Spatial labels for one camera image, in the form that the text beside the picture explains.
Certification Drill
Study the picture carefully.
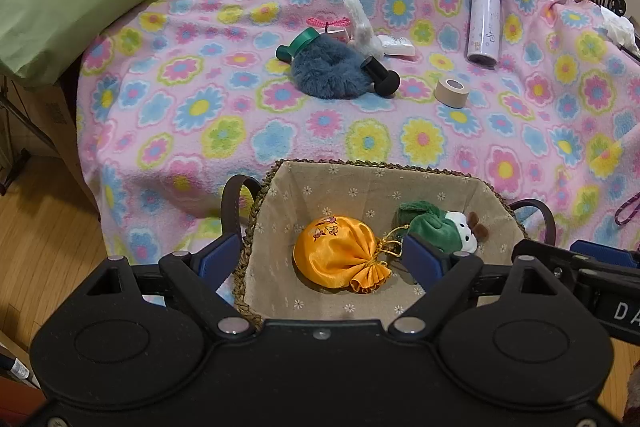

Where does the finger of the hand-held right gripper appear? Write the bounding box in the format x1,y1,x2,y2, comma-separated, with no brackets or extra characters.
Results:
570,239,640,268
511,238,586,288

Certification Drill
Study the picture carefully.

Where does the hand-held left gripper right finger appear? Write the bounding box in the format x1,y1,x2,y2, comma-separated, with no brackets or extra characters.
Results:
389,234,566,339

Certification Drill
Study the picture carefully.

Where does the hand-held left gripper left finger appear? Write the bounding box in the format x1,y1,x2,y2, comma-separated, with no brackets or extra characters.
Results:
85,234,261,339

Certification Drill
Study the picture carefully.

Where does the woven basket with fabric lining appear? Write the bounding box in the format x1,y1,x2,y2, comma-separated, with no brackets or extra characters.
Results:
220,159,558,333

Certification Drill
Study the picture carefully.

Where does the blue fluffy scrunchie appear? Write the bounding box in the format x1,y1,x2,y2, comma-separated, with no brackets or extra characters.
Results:
291,34,375,100

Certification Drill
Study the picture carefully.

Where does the green plastic dumbbell-shaped item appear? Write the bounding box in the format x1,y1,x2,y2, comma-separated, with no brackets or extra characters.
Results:
276,31,319,64

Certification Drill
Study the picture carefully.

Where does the white plush animal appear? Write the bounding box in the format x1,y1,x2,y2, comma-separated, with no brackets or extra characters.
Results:
342,0,386,62

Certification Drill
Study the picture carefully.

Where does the green plush frog pouch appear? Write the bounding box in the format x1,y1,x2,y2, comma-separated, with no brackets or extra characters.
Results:
391,201,492,258

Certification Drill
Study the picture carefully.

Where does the pink flower fleece blanket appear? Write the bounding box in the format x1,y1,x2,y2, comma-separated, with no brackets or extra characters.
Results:
75,0,640,269

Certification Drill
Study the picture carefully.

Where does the beige tape roll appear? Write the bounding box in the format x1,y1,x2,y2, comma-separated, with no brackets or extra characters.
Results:
433,78,470,109

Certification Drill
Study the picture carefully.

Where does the black dumbbell-shaped item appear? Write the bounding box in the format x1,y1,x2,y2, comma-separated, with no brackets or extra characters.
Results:
361,56,401,98

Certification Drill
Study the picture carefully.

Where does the small white packet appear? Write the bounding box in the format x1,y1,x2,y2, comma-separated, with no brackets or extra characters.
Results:
375,35,417,56

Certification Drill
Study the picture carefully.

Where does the white crumpled tissue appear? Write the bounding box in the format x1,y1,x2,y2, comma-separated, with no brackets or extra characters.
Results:
597,7,638,52

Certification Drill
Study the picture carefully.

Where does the cardboard box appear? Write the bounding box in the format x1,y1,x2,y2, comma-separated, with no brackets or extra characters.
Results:
10,72,81,158

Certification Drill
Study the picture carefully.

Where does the purple and white bottle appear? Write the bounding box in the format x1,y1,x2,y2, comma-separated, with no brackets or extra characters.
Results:
466,0,502,70

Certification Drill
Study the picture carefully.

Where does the dark metal rack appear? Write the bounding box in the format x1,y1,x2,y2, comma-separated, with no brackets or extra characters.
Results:
0,77,31,198

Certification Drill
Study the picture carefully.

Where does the purple strap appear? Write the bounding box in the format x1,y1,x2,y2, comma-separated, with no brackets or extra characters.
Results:
614,192,640,226

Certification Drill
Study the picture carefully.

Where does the orange satin drawstring pouch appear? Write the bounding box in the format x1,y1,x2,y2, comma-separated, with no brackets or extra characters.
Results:
292,216,403,294

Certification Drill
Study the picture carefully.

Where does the white box with pink cord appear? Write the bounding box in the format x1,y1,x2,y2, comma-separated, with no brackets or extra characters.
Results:
306,16,351,42

